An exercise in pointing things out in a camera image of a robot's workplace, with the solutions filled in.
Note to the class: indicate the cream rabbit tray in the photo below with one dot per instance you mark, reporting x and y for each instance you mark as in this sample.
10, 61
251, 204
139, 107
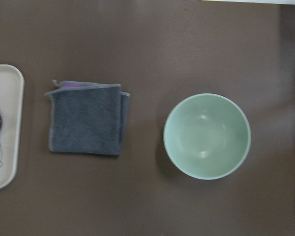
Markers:
11, 104

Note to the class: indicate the green bowl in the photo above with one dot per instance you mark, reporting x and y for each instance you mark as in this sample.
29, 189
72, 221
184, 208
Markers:
207, 136

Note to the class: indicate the grey folded cloth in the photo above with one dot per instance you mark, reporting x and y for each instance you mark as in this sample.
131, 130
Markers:
87, 117

